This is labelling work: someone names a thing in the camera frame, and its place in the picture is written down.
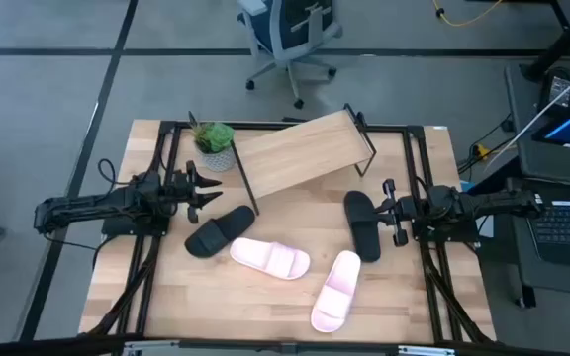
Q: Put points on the thin white rod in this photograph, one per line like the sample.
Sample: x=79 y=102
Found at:
x=542 y=115

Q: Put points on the black laptop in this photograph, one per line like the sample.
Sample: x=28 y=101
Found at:
x=562 y=225

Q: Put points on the black metal table frame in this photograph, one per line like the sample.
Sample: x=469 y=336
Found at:
x=168 y=129

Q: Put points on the yellow power plug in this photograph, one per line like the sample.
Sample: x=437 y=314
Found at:
x=482 y=151

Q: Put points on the pink slide sandal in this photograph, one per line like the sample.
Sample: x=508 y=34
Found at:
x=334 y=296
x=270 y=258

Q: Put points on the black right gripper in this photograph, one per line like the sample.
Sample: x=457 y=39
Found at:
x=406 y=210

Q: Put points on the black desk leg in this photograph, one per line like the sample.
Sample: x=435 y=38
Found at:
x=562 y=44

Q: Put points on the black overhead beam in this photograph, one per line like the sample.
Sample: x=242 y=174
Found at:
x=42 y=346

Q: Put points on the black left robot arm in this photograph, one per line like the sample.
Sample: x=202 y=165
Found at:
x=82 y=207

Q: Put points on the wooden shelf black metal legs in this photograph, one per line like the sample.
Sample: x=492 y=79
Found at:
x=305 y=148

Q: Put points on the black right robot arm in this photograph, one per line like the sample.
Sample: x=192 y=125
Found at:
x=488 y=203

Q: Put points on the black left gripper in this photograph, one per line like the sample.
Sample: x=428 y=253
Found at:
x=178 y=190

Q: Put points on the grey blue office chair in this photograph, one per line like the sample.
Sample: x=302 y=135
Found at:
x=285 y=34

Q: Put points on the black power brick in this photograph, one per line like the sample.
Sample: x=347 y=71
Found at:
x=559 y=89

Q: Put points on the black slide sandal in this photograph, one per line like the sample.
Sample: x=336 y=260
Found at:
x=361 y=237
x=216 y=232

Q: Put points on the dark grey desk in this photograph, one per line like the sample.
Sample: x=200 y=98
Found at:
x=527 y=163

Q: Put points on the green plant in patterned pot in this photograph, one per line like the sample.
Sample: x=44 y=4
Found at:
x=213 y=138

